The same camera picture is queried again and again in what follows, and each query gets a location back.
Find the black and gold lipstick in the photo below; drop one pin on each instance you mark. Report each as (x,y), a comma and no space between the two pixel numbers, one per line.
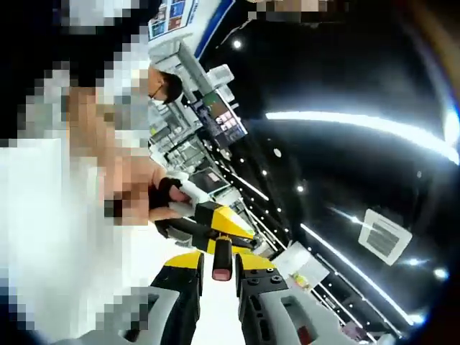
(222,255)

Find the person's left hand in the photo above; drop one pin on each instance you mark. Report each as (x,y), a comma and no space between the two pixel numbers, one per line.
(178,196)

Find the wall display screen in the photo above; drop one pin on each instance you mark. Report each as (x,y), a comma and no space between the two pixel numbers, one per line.
(226,122)

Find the group of ceiling spotlights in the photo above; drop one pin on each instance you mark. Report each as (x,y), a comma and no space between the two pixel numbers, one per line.
(236,44)

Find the ceiling air conditioner vent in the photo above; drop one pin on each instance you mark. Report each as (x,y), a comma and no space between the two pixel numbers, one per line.
(384,237)

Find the blue framed wall poster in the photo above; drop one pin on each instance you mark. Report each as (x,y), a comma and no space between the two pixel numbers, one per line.
(176,14)

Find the white display shelf unit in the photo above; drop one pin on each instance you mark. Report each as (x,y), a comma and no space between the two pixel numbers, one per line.
(298,258)

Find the long ceiling light strip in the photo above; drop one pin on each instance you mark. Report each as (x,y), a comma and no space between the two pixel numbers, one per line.
(305,115)

